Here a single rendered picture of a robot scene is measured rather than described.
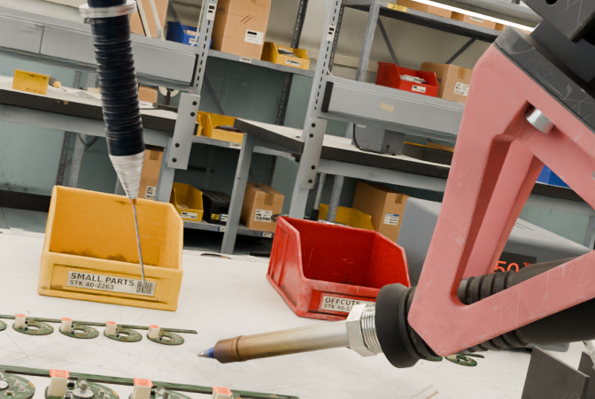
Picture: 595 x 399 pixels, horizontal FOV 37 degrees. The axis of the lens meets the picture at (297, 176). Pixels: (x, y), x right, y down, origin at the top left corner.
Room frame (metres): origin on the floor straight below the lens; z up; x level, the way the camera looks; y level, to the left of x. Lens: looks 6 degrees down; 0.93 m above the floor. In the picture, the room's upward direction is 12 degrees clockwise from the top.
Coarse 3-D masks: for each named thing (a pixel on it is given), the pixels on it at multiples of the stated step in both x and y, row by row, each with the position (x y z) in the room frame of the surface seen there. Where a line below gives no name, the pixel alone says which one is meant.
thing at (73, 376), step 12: (12, 372) 0.29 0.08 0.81; (24, 372) 0.30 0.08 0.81; (36, 372) 0.30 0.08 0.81; (48, 372) 0.30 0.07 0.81; (72, 372) 0.30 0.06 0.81; (120, 384) 0.30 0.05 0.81; (132, 384) 0.31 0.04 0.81; (156, 384) 0.31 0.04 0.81; (168, 384) 0.31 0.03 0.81; (180, 384) 0.31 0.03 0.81; (240, 396) 0.32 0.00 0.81; (252, 396) 0.32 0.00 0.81; (264, 396) 0.32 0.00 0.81; (276, 396) 0.32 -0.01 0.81; (288, 396) 0.32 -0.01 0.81
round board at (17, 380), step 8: (8, 376) 0.29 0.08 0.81; (16, 376) 0.29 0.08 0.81; (8, 384) 0.28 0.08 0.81; (16, 384) 0.28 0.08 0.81; (24, 384) 0.28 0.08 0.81; (32, 384) 0.29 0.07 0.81; (0, 392) 0.27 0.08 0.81; (8, 392) 0.27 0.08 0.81; (16, 392) 0.28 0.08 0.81; (24, 392) 0.28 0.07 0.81; (32, 392) 0.28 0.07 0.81
